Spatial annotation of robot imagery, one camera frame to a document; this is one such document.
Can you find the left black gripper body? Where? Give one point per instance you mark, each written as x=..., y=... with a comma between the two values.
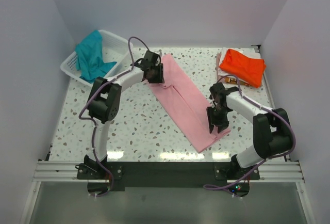
x=157, y=74

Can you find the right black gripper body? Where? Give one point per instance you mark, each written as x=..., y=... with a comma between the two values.
x=221, y=111

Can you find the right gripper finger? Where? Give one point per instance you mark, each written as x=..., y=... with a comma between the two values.
x=210, y=115
x=222, y=126

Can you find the pink t-shirt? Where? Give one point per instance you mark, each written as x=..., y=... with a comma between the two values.
x=186, y=105

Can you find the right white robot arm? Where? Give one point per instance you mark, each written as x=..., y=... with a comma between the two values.
x=272, y=132

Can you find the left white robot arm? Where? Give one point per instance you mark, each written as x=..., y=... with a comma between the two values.
x=104, y=102

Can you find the folded light pink garment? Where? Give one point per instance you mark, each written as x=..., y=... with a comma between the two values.
x=218, y=62

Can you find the folded patterned orange garment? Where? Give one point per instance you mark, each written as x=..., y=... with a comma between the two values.
x=234, y=81

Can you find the white plastic basket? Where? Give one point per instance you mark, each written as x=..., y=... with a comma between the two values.
x=115, y=48

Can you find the folded orange t-shirt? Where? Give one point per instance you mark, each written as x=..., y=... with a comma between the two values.
x=247, y=69

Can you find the teal t-shirt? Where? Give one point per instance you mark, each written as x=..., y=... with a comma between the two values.
x=90, y=61

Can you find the folded white t-shirt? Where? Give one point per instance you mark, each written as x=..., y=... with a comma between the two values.
x=246, y=52

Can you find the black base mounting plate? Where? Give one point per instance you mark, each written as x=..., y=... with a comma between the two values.
x=117, y=176

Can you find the aluminium frame rail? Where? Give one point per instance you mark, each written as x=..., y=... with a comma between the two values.
x=55, y=171

